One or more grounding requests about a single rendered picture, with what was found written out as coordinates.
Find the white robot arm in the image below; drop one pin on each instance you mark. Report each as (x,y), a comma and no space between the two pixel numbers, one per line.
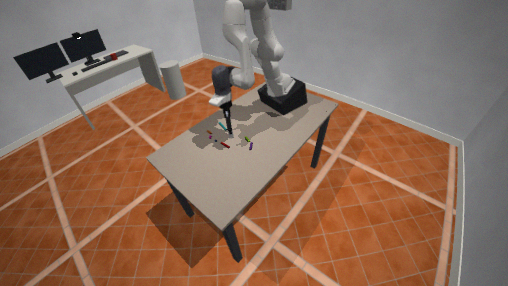
(265,49)

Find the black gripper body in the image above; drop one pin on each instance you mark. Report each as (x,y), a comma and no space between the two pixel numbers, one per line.
(226,106)

